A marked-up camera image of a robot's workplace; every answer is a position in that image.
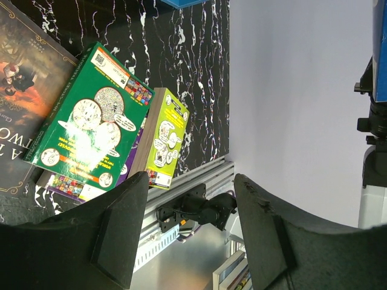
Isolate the dark tale of two cities book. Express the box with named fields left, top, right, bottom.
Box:
left=1, top=1, right=77, bottom=196

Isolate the lime green treehouse book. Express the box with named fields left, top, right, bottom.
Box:
left=128, top=88, right=190, bottom=190

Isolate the blue 91-storey treehouse book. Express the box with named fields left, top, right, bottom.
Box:
left=372, top=0, right=386, bottom=102

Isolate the blue pink yellow bookshelf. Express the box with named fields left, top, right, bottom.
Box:
left=161, top=0, right=207, bottom=9

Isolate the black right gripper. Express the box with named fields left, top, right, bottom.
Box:
left=354, top=57, right=373, bottom=95

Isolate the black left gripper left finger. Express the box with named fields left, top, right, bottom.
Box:
left=1, top=172, right=148, bottom=289

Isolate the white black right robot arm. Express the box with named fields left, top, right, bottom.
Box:
left=354, top=59, right=386, bottom=229

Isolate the slotted grey cable duct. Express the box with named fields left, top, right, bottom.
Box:
left=133, top=225, right=180, bottom=272

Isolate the stack of background books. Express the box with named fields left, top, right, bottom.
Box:
left=212, top=250, right=250, bottom=290

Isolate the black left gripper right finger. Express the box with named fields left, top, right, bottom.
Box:
left=234, top=173, right=386, bottom=289

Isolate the purple treehouse book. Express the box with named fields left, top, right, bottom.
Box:
left=37, top=115, right=148, bottom=202

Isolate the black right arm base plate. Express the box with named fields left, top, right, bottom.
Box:
left=156, top=183, right=206, bottom=233

